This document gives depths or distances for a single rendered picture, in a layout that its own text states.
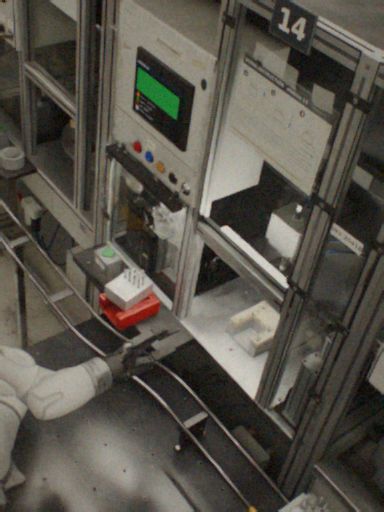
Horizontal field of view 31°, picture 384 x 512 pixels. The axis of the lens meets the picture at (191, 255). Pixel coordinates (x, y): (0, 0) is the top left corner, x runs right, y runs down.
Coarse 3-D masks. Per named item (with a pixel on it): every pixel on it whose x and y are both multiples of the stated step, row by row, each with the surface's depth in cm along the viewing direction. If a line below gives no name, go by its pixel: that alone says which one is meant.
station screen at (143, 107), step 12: (144, 72) 187; (168, 84) 180; (144, 96) 191; (180, 96) 177; (144, 108) 193; (156, 108) 188; (180, 108) 179; (156, 120) 190; (168, 120) 186; (168, 132) 188
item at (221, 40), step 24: (216, 48) 165; (360, 72) 133; (216, 96) 171; (336, 144) 145; (336, 192) 150; (312, 216) 158; (192, 240) 203; (192, 264) 210; (192, 288) 218; (288, 288) 174
